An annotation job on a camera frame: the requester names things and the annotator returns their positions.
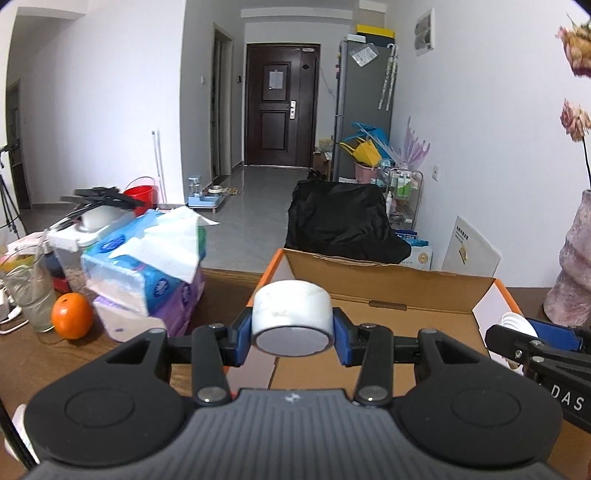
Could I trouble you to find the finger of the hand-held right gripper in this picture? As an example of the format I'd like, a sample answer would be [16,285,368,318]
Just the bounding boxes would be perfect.
[526,318,591,355]
[485,323,591,371]

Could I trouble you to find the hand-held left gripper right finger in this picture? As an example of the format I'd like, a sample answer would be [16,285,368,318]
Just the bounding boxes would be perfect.
[331,308,483,408]

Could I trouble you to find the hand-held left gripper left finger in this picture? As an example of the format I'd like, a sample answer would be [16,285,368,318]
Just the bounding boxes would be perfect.
[105,307,256,408]

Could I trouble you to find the white ribbed plastic piece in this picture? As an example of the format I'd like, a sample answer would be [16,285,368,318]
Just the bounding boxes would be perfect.
[488,311,539,371]

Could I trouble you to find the white round jar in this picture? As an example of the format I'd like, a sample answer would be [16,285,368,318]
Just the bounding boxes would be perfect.
[252,279,335,357]

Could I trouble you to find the red cardboard box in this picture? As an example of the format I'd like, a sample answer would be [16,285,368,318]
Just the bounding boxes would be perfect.
[228,248,525,400]

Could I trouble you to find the pink textured vase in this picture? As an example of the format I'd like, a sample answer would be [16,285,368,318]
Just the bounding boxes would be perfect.
[543,189,591,328]

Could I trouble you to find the white paper bag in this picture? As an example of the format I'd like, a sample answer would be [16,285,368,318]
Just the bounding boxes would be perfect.
[442,215,502,278]

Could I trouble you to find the purple and white tissue pack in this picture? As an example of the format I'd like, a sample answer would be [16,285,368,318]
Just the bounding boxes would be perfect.
[92,270,206,343]

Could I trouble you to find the white and blue box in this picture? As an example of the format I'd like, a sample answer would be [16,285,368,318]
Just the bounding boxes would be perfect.
[398,229,433,271]

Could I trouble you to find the black bag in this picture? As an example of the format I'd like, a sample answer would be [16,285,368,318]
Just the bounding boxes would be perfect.
[285,179,411,265]

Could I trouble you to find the blue pet water dispenser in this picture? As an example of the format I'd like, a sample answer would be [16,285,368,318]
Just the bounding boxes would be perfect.
[187,175,225,213]

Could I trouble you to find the metal trolley cart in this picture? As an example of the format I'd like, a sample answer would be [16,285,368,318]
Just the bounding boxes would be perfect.
[376,167,424,232]

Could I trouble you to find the blue tissue pack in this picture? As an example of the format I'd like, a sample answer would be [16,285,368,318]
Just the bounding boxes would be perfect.
[81,206,221,318]

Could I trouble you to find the pink bucket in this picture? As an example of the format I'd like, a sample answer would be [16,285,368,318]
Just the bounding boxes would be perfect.
[354,161,380,184]

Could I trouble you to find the orange fruit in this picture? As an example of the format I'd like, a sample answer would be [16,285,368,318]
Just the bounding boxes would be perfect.
[52,292,94,341]

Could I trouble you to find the brown cardboard boxes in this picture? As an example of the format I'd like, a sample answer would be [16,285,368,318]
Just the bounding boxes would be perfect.
[313,138,334,181]

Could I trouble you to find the red bucket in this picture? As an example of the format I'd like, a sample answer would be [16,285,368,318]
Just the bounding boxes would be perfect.
[122,175,156,217]

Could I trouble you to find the yellow plastic dustpan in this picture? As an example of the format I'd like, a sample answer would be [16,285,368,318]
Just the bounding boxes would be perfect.
[340,140,380,168]

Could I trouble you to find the white round bowl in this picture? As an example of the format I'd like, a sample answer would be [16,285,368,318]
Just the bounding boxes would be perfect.
[81,205,125,232]

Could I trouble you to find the clear plastic food container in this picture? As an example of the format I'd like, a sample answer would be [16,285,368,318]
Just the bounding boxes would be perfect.
[46,210,139,298]

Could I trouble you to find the purple feather decoration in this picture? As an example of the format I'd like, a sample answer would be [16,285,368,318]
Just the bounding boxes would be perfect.
[401,116,432,169]

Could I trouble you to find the dried pink rose bouquet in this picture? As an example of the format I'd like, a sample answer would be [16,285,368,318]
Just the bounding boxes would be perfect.
[554,13,591,192]

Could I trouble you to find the dark brown door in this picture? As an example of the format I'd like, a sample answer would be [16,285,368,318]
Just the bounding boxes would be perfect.
[245,43,320,168]

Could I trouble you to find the clear glass cup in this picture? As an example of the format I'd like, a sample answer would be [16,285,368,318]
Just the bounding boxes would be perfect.
[0,249,58,333]

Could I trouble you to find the grey refrigerator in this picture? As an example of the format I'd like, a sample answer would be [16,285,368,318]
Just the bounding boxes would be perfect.
[333,39,399,185]

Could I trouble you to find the black tripod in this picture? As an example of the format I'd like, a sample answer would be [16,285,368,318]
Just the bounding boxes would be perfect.
[0,143,29,236]

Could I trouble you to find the yellow box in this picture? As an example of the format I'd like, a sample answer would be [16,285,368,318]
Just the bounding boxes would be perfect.
[355,24,397,47]

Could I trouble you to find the white electrical panel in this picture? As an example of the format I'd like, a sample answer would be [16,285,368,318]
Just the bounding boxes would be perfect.
[414,8,436,57]

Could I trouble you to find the white mop handle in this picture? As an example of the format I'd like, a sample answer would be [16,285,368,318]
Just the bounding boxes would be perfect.
[151,130,168,206]

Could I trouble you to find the black strap bundle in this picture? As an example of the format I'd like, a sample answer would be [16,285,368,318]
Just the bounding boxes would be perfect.
[60,186,146,217]

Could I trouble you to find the black cable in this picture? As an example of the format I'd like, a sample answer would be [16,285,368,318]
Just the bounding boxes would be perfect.
[0,397,40,468]

